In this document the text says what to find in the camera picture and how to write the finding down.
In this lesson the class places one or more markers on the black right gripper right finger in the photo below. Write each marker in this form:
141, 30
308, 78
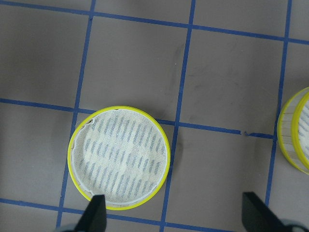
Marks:
257, 217

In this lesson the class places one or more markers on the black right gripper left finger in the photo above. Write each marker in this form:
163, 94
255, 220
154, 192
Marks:
94, 218

